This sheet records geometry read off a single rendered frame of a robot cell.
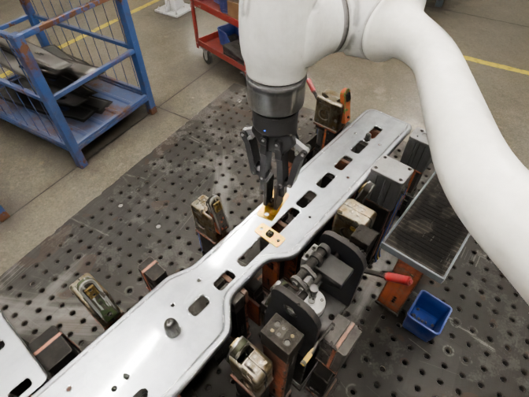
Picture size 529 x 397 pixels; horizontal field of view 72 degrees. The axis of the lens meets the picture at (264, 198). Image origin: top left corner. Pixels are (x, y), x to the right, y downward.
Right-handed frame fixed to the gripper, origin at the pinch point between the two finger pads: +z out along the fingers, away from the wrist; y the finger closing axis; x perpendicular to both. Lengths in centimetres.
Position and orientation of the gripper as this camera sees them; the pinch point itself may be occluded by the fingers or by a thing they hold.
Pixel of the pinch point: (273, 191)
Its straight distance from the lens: 72.6
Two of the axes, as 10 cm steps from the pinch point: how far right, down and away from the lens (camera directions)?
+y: -8.8, -3.5, 3.2
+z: 0.0, 6.7, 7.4
